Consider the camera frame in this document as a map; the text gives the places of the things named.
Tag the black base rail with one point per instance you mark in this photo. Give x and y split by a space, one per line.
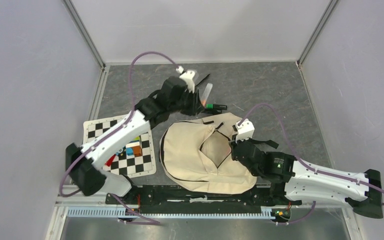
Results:
174 199

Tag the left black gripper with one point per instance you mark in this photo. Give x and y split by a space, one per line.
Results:
196 107

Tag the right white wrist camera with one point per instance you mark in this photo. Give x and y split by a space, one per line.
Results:
243 131

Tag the cream canvas backpack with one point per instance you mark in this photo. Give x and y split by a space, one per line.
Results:
196 155

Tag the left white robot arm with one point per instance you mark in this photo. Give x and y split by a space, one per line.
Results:
84 163

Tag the checkered chess mat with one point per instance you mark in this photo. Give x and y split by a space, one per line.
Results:
129 166

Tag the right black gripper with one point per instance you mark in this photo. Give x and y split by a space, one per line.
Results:
233 143

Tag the blue robot figure toy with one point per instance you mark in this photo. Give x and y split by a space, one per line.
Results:
121 152

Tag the colourful block stack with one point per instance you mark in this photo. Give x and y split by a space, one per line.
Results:
134 149

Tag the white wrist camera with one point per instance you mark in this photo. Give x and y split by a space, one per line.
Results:
243 131
189 76

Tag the red calculator toy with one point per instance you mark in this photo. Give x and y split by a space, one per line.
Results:
111 160

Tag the coral highlighter pen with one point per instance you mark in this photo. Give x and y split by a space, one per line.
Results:
206 93

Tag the green marker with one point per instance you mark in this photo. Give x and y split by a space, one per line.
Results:
217 106

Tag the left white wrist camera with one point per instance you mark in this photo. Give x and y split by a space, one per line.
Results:
189 76

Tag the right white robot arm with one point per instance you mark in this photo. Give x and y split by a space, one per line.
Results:
306 182

